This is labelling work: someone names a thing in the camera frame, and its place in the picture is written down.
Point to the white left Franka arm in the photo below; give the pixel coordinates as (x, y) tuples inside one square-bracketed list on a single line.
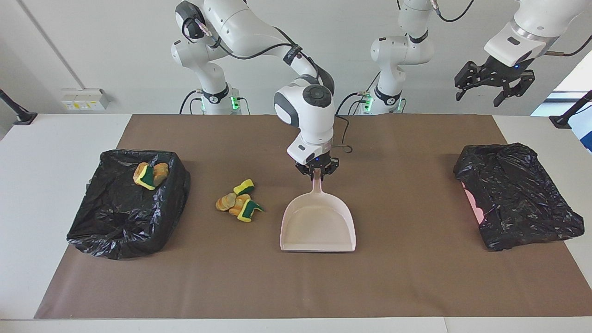
[(397, 51)]

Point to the notched yellow sponge piece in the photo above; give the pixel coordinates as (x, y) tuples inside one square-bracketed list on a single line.
[(244, 187)]

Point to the tan brown foam chunk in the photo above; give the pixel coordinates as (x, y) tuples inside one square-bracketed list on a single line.
[(138, 175)]

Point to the rounded orange foam chunk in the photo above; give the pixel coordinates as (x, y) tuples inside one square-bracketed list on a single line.
[(225, 202)]

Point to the black bag bin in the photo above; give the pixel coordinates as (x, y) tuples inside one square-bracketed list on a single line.
[(522, 203), (120, 222)]

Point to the bright window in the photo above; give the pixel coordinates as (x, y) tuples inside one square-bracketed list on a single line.
[(573, 88)]

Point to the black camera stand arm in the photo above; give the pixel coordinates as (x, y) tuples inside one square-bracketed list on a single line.
[(18, 113), (566, 118)]

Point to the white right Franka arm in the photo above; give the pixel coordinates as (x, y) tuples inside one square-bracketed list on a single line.
[(240, 27)]

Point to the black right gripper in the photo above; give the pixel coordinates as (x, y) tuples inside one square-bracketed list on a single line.
[(317, 163)]

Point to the pink plastic bin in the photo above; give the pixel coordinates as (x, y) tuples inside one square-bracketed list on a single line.
[(472, 203)]

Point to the large yellow green sponge piece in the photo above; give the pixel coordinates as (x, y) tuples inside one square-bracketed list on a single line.
[(249, 212)]

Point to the white wall socket box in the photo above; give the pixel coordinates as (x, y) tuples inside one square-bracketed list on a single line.
[(85, 99)]

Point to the irregular orange foam chunk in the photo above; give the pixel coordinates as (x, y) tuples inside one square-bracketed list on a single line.
[(240, 201)]

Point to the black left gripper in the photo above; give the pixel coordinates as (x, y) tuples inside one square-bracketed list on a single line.
[(499, 71)]

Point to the pale crumbly foam chunk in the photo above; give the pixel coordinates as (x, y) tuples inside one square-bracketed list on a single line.
[(162, 171)]

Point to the beige plastic dustpan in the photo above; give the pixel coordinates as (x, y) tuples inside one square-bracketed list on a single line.
[(319, 226)]

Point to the yellow sponge with green side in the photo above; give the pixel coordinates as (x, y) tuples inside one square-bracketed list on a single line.
[(148, 177)]

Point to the right black bag bin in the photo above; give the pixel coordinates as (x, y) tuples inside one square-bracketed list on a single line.
[(120, 222)]

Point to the left black bag bin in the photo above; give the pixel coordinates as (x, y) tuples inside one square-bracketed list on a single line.
[(522, 203)]

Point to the brown paper table mat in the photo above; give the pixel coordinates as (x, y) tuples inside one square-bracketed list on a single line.
[(416, 277)]

